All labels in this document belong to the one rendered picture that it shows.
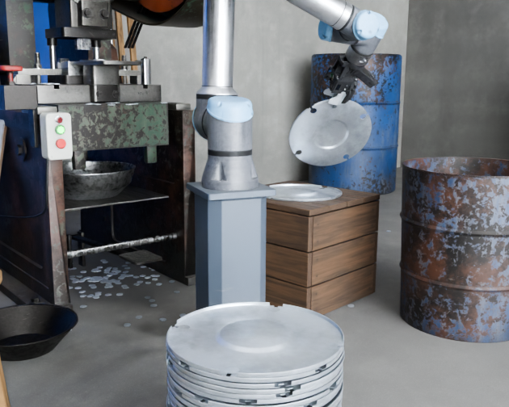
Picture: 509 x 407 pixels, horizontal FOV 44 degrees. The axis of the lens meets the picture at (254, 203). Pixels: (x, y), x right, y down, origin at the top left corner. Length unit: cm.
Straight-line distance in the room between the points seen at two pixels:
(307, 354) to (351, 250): 110
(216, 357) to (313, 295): 100
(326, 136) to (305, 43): 237
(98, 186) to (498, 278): 130
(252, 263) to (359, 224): 55
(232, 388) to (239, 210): 74
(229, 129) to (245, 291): 42
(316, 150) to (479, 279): 74
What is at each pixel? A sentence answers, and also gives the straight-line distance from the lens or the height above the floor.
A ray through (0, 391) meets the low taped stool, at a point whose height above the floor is 7.
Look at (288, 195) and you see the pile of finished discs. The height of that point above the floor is 35.
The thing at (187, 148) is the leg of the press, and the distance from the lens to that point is 219.
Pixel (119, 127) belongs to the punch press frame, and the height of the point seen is 57.
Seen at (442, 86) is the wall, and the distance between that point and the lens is 516.
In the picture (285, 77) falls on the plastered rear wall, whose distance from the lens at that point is 440.
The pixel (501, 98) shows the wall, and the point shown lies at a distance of 489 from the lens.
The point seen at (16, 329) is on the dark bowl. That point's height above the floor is 2.
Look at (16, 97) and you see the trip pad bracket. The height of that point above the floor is 67.
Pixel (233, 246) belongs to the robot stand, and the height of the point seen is 31.
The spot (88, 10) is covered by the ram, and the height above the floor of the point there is 94.
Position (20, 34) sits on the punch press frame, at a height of 88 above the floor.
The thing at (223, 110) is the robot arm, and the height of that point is 65.
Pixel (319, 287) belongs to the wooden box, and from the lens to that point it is 196.
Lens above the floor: 73
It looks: 11 degrees down
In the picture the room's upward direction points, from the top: straight up
